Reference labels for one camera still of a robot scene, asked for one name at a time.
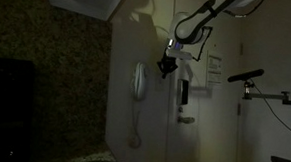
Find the metal deadbolt knob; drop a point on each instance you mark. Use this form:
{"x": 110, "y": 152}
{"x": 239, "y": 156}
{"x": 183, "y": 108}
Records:
{"x": 181, "y": 109}

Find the granite kitchen counter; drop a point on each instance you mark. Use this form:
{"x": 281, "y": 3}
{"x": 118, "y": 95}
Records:
{"x": 94, "y": 156}

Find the black bar stereo camera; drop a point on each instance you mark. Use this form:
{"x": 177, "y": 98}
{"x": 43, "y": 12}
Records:
{"x": 246, "y": 75}

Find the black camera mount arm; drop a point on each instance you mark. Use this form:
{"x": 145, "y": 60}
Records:
{"x": 268, "y": 96}

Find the grey wall telephone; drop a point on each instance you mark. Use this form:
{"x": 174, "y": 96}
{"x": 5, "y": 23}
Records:
{"x": 140, "y": 80}

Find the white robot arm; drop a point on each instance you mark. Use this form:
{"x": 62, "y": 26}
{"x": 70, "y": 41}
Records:
{"x": 191, "y": 36}

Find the white paper door notice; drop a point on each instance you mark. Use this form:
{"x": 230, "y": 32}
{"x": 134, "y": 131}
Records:
{"x": 214, "y": 69}

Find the small door peephole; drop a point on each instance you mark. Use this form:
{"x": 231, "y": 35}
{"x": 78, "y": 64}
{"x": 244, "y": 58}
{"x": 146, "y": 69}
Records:
{"x": 215, "y": 45}

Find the white wall light switch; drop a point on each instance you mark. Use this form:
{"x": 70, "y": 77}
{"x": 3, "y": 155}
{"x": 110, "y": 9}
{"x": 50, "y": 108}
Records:
{"x": 159, "y": 85}

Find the white door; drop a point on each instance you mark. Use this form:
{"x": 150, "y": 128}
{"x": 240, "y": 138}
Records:
{"x": 209, "y": 134}

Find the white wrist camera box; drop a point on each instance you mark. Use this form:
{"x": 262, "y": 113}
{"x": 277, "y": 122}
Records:
{"x": 180, "y": 55}

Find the black countertop appliance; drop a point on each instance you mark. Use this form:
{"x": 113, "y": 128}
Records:
{"x": 7, "y": 110}

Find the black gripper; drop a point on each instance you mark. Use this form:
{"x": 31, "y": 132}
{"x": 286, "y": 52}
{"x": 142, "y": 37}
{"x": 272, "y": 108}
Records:
{"x": 169, "y": 63}

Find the white-bottomed wall cabinet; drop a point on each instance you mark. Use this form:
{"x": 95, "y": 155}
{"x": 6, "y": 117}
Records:
{"x": 86, "y": 1}

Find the black electronic door lock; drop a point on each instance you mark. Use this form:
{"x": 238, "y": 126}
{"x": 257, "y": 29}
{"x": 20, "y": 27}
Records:
{"x": 184, "y": 92}

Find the metal door hinge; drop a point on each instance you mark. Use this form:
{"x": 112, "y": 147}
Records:
{"x": 239, "y": 109}
{"x": 242, "y": 50}

